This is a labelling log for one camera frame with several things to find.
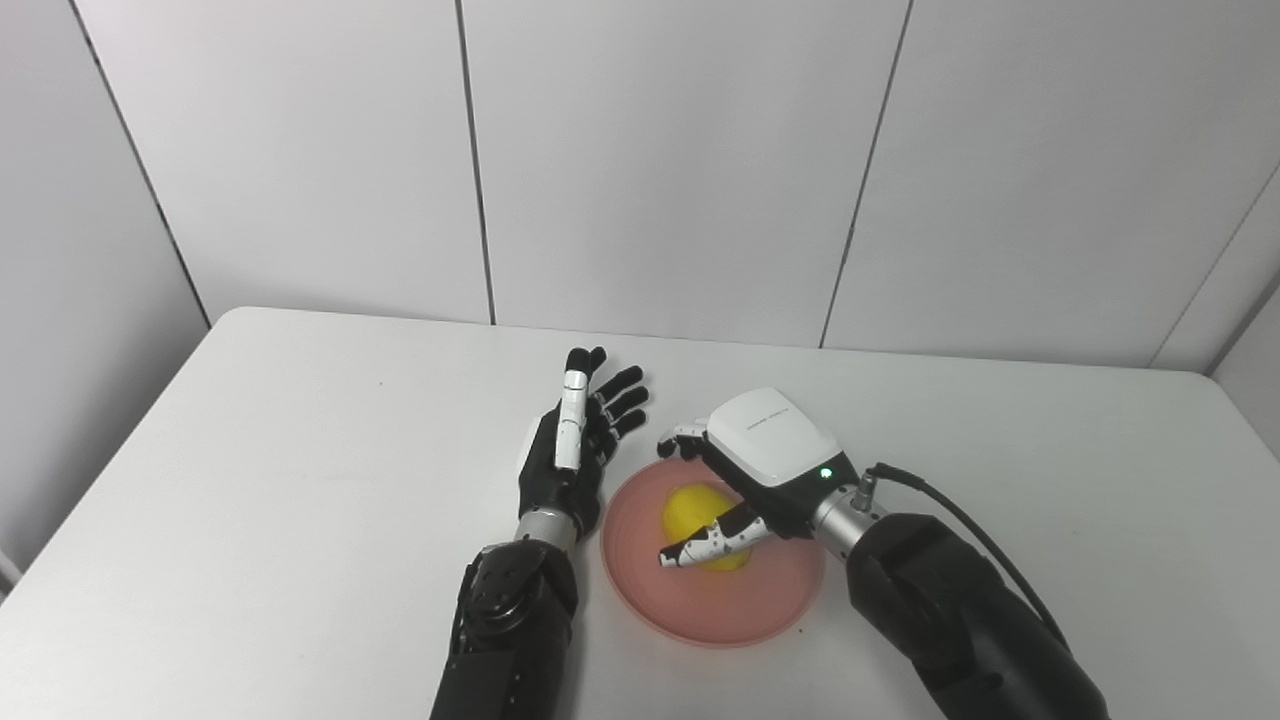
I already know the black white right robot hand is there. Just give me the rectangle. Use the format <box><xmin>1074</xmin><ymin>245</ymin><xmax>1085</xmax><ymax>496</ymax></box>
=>
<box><xmin>656</xmin><ymin>388</ymin><xmax>861</xmax><ymax>571</ymax></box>

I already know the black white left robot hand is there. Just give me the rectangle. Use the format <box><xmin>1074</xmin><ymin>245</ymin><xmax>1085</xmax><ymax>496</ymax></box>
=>
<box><xmin>517</xmin><ymin>346</ymin><xmax>650</xmax><ymax>541</ymax></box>

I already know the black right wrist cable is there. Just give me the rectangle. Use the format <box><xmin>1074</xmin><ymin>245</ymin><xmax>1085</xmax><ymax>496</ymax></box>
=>
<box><xmin>850</xmin><ymin>463</ymin><xmax>1071</xmax><ymax>651</ymax></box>

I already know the yellow lemon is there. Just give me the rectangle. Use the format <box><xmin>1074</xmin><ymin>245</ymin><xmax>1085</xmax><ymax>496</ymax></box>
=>
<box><xmin>662</xmin><ymin>484</ymin><xmax>753</xmax><ymax>573</ymax></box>

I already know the pink round plate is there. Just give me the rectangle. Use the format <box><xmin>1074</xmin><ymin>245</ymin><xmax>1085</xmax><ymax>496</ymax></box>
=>
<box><xmin>600</xmin><ymin>462</ymin><xmax>827</xmax><ymax>649</ymax></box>

